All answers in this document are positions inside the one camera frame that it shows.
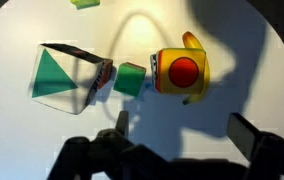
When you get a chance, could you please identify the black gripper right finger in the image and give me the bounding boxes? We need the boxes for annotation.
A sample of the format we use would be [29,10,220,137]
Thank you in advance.
[226,112,266,165]

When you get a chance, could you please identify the yellow-green sticky note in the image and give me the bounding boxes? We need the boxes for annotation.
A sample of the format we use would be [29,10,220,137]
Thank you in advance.
[69,0,101,10]

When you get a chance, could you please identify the white soft cube green triangle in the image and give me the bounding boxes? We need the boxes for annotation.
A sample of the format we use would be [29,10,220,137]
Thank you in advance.
[27,42,114,116]

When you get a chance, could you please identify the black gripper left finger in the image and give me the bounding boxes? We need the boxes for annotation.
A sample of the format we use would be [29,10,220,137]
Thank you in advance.
[114,110,130,137]

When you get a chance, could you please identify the green block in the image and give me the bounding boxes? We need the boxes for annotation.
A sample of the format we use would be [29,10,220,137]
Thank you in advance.
[112,62,147,98]

